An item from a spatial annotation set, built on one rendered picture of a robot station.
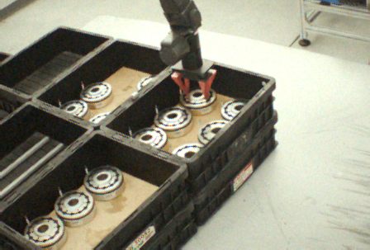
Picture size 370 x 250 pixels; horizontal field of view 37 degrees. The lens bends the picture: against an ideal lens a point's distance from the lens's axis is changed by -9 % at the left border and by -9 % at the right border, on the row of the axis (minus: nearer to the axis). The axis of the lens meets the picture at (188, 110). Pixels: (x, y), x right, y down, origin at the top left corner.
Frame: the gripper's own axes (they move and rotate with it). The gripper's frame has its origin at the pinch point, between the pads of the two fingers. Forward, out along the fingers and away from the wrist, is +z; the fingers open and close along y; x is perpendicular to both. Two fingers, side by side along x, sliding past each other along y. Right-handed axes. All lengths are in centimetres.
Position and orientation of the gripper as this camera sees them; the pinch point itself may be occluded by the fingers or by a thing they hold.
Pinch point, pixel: (196, 92)
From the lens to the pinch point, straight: 170.0
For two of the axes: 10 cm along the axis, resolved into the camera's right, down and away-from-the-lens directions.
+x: 4.9, -5.4, 6.8
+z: 1.2, 8.2, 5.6
